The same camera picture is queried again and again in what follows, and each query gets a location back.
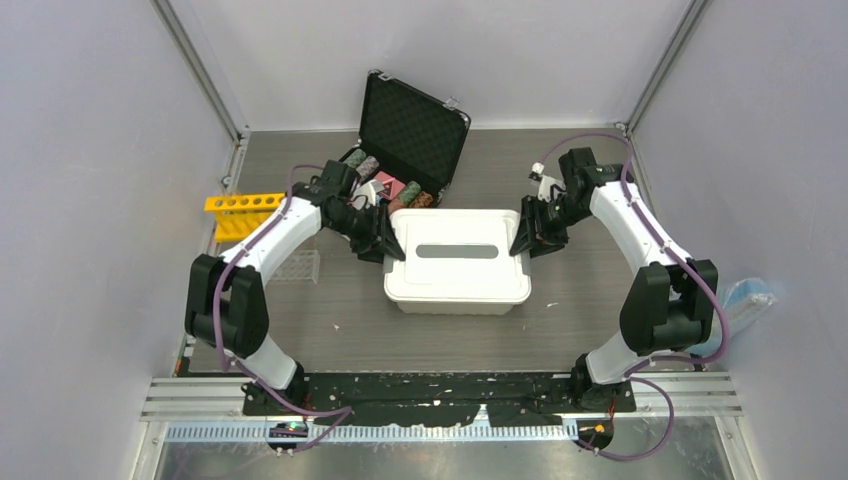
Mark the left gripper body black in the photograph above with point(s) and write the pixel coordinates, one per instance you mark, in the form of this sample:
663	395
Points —
363	227

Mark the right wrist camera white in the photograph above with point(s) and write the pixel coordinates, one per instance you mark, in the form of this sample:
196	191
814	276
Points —
548	187

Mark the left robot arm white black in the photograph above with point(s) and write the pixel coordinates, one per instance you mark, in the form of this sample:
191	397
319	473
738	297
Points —
226	305

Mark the white bin lid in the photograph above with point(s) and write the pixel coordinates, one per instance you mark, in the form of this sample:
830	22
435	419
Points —
480	233

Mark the blue plastic bag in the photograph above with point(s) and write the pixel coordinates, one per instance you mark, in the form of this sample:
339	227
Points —
743	302

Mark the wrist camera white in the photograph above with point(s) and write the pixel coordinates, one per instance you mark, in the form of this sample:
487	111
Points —
366	195
548	187

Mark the yellow test tube rack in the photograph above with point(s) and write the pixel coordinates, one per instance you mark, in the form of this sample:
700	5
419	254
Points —
237	216

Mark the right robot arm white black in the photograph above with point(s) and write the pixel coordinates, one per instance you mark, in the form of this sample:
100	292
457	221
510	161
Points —
671	302

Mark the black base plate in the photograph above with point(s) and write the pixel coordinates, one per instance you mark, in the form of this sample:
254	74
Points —
449	399

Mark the clear plastic well plate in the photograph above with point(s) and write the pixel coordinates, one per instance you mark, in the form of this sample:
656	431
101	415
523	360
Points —
300	266

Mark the beige plastic bin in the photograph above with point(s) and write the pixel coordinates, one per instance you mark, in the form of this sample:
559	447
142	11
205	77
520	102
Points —
458	285

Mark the black poker chip case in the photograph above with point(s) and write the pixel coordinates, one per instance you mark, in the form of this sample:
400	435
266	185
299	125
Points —
413	135

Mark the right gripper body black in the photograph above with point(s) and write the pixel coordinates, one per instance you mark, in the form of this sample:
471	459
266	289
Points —
553	217

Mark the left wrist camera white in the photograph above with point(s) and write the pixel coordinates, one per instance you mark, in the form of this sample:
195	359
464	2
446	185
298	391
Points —
366	195

